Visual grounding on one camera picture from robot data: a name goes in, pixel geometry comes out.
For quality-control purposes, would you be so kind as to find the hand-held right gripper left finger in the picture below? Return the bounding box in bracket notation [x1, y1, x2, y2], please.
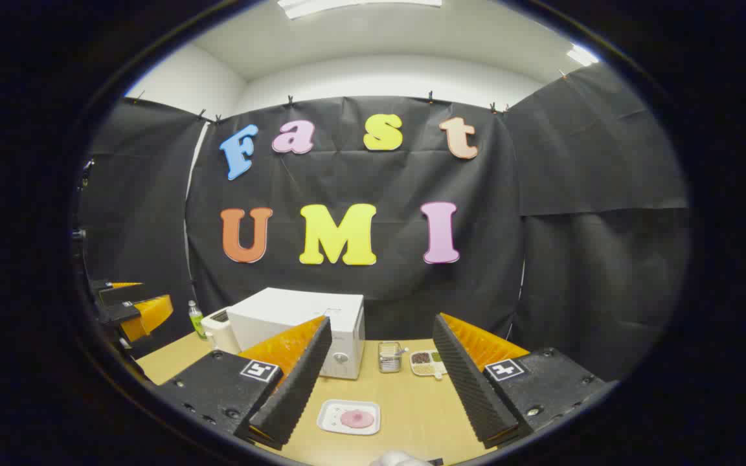
[153, 316, 333, 452]

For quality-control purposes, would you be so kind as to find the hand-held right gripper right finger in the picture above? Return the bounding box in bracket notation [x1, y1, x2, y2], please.
[433, 313, 613, 449]

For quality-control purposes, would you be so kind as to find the white square plate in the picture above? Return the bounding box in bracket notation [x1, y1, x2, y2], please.
[317, 399, 381, 436]

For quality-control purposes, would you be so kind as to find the pink ham slice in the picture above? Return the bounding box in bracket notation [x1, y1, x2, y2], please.
[340, 409, 376, 429]

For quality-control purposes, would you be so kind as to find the white microwave oven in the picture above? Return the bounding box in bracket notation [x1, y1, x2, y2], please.
[227, 287, 366, 380]

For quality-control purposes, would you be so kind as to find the green drink bottle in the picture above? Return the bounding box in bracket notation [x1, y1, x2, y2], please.
[188, 300, 207, 339]

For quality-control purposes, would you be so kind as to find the divided tray of grains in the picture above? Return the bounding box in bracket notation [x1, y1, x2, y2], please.
[410, 349, 448, 379]

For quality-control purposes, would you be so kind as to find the white toaster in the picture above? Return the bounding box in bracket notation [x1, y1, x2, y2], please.
[201, 307, 242, 355]

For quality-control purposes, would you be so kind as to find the black backdrop cloth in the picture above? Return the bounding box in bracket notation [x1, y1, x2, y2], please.
[78, 61, 691, 383]

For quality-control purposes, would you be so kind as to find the small ceiling light panel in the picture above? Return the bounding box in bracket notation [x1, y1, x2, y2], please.
[566, 43, 600, 67]

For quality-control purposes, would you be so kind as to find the long ceiling light panel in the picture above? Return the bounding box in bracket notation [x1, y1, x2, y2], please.
[277, 0, 443, 20]

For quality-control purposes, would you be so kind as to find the metal wire basket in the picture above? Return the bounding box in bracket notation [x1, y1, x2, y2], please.
[378, 341, 408, 374]

